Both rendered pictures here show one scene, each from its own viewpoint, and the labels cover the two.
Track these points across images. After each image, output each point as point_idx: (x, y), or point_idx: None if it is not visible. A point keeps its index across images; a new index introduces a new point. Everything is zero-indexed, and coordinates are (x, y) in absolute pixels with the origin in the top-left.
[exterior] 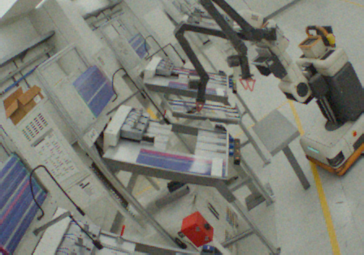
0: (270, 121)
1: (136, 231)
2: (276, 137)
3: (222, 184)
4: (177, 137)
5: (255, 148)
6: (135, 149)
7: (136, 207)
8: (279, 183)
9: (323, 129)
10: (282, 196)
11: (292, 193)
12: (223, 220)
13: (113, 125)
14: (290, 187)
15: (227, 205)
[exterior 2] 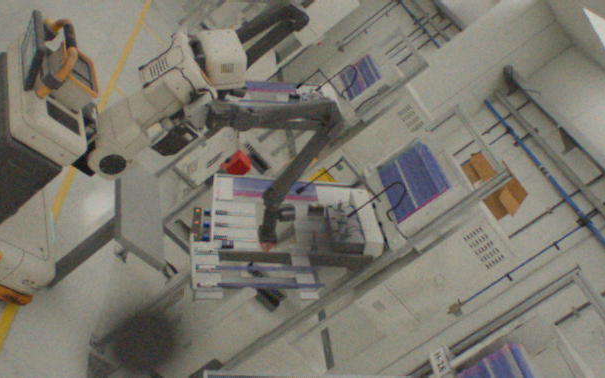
0: (139, 222)
1: (296, 291)
2: (145, 184)
3: (219, 172)
4: None
5: None
6: (324, 202)
7: None
8: (73, 362)
9: (20, 214)
10: (81, 325)
11: (68, 307)
12: (188, 302)
13: (363, 201)
14: (63, 323)
15: None
